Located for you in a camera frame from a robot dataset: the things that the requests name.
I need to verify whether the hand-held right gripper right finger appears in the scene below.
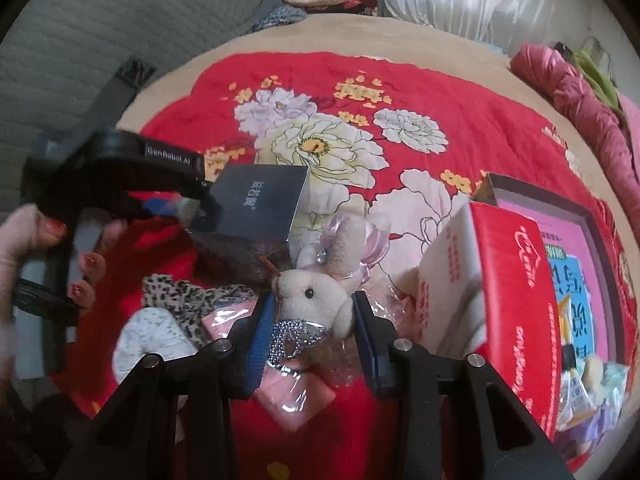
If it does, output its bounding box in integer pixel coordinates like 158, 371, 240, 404
351, 290, 576, 480

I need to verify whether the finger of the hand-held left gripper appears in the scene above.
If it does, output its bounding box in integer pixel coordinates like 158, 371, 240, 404
125, 191, 223, 235

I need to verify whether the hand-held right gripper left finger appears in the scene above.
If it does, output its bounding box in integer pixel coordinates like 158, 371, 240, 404
55, 292, 278, 480

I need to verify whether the pink towel packet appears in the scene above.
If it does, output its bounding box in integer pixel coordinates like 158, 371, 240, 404
200, 302, 337, 433

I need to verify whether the white rabbit plush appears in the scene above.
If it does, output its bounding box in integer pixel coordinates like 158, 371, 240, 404
267, 212, 398, 366

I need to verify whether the leopard print scarf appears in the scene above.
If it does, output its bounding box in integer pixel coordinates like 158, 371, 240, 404
141, 272, 258, 348

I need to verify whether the black box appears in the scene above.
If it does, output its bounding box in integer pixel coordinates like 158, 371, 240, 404
184, 162, 311, 288

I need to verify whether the red tissue pack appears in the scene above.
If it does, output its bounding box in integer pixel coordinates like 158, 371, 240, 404
400, 201, 563, 443

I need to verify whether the small white tissue pack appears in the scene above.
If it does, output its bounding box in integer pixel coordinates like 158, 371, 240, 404
557, 372, 596, 431

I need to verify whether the dark shallow box tray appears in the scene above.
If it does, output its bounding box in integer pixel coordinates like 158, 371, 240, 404
472, 172, 633, 473

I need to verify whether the large teal tissue pack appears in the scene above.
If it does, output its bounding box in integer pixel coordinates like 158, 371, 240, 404
602, 362, 631, 411

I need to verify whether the person's left hand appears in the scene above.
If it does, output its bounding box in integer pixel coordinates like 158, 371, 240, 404
0, 205, 128, 366

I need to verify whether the blue patterned cloth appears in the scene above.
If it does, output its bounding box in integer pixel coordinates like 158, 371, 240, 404
260, 2, 308, 31

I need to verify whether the pink book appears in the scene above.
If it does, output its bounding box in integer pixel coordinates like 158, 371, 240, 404
495, 197, 618, 366

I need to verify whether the red floral blanket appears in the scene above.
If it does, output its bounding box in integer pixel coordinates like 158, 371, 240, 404
50, 50, 640, 480

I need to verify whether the beige bed blanket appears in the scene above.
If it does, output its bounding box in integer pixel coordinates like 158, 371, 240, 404
112, 7, 640, 241

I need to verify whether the pink quilt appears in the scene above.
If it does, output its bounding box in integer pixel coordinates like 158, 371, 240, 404
510, 42, 640, 226

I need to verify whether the green cloth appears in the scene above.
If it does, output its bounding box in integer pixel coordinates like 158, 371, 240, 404
570, 37, 623, 111

